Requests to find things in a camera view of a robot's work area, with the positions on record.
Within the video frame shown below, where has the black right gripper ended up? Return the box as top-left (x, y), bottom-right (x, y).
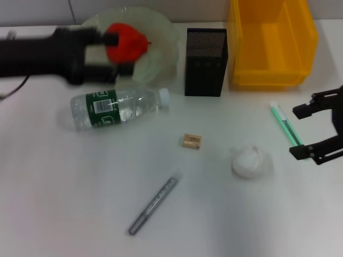
top-left (289, 85), bottom-right (343, 166)

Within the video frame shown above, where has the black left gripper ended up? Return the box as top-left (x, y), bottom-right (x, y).
top-left (0, 26), bottom-right (135, 86)

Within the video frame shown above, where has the red plastic strawberry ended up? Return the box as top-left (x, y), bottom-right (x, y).
top-left (105, 22), bottom-right (152, 65)

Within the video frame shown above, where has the green white toothbrush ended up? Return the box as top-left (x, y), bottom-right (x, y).
top-left (269, 101), bottom-right (311, 161)

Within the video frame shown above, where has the clear green-label water bottle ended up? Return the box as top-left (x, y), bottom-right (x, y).
top-left (70, 87), bottom-right (170, 132)

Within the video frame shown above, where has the white paper ball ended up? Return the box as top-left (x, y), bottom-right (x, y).
top-left (230, 143), bottom-right (274, 179)

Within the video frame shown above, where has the beige eraser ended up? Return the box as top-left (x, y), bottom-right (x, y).
top-left (181, 133), bottom-right (202, 150)

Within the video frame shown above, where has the grey pen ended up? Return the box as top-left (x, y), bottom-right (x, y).
top-left (128, 172), bottom-right (183, 236)

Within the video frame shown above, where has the black mesh pen holder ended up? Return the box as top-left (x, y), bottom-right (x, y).
top-left (184, 27), bottom-right (229, 97)

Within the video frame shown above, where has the yellow plastic storage bin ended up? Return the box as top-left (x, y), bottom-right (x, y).
top-left (228, 0), bottom-right (319, 90)

